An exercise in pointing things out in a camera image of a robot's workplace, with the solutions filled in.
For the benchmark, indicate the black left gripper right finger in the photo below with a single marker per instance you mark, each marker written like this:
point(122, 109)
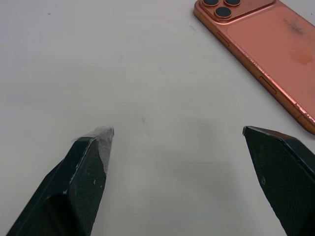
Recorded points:
point(285, 177)

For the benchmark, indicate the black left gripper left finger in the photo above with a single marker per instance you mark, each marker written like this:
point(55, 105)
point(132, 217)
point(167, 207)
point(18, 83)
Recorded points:
point(81, 186)

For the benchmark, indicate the orange smartphone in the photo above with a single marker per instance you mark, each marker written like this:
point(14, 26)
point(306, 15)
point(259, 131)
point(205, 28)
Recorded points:
point(265, 39)

